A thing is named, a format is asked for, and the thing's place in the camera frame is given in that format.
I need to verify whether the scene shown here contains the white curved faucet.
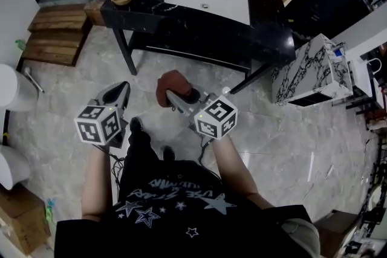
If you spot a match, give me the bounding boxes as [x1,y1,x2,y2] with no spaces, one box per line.
[367,57,383,74]

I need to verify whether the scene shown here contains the wooden steps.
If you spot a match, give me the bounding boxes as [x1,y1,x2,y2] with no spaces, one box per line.
[22,4,92,67]

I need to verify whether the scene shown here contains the person's black trousers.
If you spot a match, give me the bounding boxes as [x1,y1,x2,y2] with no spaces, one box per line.
[119,126,161,192]

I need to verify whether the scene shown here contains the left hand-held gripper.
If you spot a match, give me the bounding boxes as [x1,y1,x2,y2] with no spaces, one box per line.
[74,81,131,147]

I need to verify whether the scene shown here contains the person's left black shoe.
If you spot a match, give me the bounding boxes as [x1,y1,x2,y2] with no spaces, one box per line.
[129,117,145,135]

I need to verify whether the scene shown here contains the white marble pattern cabinet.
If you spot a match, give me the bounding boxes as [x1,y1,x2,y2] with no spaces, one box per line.
[271,33,354,108]

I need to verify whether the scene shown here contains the black marble vanity table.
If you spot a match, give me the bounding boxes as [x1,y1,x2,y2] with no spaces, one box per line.
[99,0,296,95]

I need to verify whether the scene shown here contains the white toilet brush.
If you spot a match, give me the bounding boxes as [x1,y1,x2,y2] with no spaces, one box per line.
[24,66,45,94]

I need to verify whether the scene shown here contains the dark brown cabinet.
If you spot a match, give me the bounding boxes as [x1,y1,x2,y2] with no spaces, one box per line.
[314,210,364,258]

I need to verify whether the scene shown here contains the red-brown cloth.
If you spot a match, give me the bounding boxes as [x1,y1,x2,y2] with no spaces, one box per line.
[156,69,195,108]

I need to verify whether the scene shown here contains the black star print t-shirt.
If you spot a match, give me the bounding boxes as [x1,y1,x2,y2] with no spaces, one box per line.
[54,160,314,258]

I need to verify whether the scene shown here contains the white ceramic fixture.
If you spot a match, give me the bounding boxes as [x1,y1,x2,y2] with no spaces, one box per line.
[0,144,31,191]
[0,64,39,113]

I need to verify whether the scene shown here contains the green plastic item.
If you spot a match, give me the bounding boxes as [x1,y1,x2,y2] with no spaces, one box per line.
[45,198,57,225]

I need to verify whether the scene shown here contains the person's right forearm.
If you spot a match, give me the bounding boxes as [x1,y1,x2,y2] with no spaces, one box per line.
[208,135,275,211]

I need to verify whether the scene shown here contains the white table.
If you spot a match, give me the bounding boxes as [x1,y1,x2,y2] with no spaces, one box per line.
[347,57,387,107]

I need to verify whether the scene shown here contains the person's right black shoe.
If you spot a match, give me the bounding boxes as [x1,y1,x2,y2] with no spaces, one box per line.
[162,146,177,161]

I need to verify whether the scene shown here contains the person's left forearm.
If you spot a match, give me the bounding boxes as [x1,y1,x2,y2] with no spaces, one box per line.
[81,144,115,222]

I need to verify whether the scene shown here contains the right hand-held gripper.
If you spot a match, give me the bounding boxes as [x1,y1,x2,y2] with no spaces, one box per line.
[166,88,238,140]

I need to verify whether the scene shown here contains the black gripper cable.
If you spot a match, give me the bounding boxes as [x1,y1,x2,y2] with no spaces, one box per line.
[93,143,126,189]
[198,137,213,166]

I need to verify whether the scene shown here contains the black cabinet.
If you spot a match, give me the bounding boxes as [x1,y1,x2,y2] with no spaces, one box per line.
[284,0,373,40]

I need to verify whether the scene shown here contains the person's black shoe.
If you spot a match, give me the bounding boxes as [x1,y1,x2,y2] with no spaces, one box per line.
[129,117,145,135]
[162,146,177,161]

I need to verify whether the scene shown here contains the brown cardboard carton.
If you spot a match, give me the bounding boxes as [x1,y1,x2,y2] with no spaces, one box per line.
[0,184,51,256]

